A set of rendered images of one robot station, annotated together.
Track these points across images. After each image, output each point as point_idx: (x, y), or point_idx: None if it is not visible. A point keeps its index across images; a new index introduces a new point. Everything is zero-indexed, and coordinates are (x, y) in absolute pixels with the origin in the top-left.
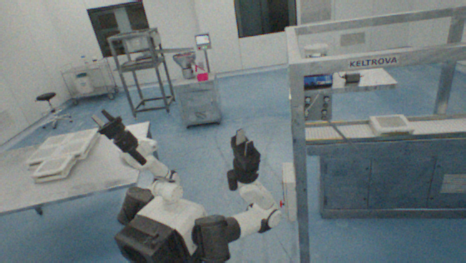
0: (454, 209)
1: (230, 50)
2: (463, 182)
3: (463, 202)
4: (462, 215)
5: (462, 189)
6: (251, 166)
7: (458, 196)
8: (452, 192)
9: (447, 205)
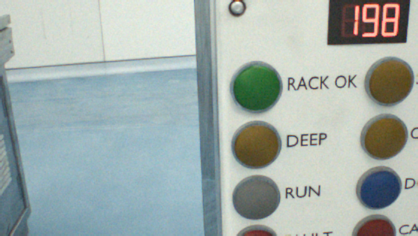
0: (16, 226)
1: None
2: (3, 159)
3: (16, 204)
4: (22, 233)
5: (6, 175)
6: None
7: (8, 193)
8: (2, 192)
9: (7, 228)
